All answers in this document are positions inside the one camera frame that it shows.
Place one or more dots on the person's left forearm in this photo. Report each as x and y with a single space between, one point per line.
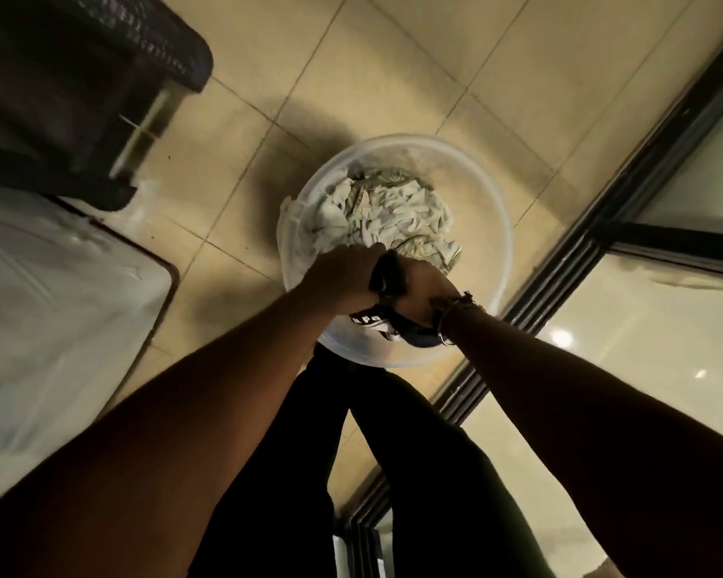
156 439

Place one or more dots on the person's left hand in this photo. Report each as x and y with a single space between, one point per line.
337 276

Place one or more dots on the dark cloth with white print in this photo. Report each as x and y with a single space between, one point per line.
388 306

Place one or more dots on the black wicker chair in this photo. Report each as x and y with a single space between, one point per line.
66 84

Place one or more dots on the black sliding door frame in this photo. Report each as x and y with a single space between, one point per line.
578 264

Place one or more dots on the pale patterned wet cloth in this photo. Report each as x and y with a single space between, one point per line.
381 213

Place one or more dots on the metal wrist bangles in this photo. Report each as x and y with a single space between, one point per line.
453 312

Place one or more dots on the clear plastic basin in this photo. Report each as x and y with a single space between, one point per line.
397 246

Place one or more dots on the person's right forearm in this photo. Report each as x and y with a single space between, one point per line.
608 439

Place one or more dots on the person's right hand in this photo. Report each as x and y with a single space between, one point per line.
420 288

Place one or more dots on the person's left fingers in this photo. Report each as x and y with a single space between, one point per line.
361 251

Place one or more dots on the person's black trousers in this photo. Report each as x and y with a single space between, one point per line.
367 475

